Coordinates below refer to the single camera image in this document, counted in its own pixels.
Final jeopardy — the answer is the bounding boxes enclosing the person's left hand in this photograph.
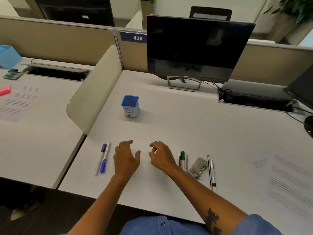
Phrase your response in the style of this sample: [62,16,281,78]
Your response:
[113,141,141,179]

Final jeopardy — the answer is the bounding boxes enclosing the person's right hand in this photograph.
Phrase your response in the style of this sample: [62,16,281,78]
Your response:
[148,141,178,172]

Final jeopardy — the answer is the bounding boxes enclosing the person's right forearm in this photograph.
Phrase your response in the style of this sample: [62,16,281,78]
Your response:
[169,161,249,233]

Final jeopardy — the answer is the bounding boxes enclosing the person's left forearm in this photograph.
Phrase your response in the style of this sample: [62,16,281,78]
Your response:
[66,174,132,235]

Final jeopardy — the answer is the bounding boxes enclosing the blue marker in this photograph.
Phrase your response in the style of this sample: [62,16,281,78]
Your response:
[99,143,108,173]

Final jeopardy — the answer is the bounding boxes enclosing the grey stapler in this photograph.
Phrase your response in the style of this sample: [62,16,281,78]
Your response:
[188,157,208,180]

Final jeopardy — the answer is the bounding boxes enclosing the blue pen holder white label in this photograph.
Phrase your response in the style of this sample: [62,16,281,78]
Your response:
[121,95,140,118]

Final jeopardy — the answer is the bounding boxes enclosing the black pencil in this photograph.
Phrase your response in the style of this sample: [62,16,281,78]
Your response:
[207,155,213,190]

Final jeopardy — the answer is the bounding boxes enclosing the silver pen black band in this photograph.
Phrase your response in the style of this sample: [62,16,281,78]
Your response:
[210,160,217,193]

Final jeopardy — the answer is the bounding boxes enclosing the blue denim shirt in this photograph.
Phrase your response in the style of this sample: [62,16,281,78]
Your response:
[120,213,284,235]

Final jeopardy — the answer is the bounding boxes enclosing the beige curved desk divider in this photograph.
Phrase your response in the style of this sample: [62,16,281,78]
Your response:
[66,44,123,135]

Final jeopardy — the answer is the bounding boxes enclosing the grey monitor stand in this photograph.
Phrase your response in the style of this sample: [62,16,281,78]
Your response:
[167,75,202,93]

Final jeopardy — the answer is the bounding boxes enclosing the black computer monitor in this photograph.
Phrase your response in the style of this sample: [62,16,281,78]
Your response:
[146,15,256,84]

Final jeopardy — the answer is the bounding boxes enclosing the blue number sign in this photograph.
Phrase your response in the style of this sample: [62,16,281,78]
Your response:
[119,31,148,44]

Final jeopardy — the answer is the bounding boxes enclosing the printed paper sheet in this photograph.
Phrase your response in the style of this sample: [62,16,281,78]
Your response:
[251,151,313,219]
[0,84,45,123]

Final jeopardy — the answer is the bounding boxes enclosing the beige partition panel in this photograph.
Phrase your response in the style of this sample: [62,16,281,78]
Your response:
[0,16,313,87]

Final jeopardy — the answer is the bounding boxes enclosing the potted green plant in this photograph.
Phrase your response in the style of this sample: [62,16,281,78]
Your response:
[264,0,313,45]
[136,0,156,30]

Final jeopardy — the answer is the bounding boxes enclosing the small grey device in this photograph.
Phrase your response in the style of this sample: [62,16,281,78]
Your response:
[3,68,25,81]

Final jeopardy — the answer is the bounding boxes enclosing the black office chair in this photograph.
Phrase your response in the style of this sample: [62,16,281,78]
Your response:
[189,6,232,22]

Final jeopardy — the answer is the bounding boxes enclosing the black round base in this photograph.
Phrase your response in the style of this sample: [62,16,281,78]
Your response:
[304,114,313,139]

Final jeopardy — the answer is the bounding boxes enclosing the light blue box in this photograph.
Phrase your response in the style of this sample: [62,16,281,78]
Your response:
[0,45,22,69]

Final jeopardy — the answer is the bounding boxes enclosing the dark angled monitor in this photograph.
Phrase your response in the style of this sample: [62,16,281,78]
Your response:
[284,70,313,111]

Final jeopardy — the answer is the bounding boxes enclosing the black monitor cable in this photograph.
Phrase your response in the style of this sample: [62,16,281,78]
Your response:
[180,77,233,101]

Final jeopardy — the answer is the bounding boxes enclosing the grey cable tray flap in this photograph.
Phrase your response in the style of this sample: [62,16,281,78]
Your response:
[217,79,294,113]
[21,58,91,82]

